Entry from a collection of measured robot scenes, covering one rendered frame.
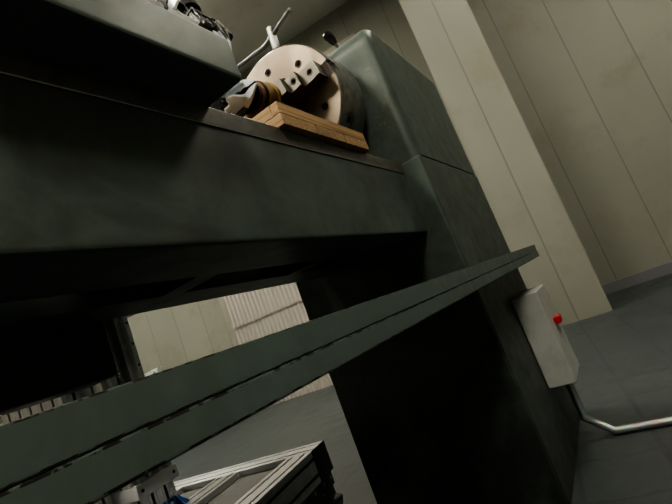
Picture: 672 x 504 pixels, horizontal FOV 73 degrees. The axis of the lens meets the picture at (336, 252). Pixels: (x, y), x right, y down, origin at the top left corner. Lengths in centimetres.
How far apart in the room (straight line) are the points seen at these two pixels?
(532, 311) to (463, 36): 269
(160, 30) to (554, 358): 120
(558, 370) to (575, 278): 205
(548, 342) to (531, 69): 336
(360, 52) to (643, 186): 333
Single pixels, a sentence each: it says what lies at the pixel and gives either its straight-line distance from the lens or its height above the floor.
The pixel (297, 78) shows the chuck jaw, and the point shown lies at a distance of 110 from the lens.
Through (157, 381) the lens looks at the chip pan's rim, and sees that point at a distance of 25.
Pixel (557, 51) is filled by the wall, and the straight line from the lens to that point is 452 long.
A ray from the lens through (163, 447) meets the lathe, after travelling 25.
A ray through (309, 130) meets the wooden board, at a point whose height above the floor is 87.
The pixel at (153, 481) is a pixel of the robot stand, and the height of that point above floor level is 35.
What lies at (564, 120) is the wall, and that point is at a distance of 435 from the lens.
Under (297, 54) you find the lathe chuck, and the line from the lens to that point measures 119.
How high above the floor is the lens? 55
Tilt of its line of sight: 8 degrees up
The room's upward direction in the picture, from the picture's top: 21 degrees counter-clockwise
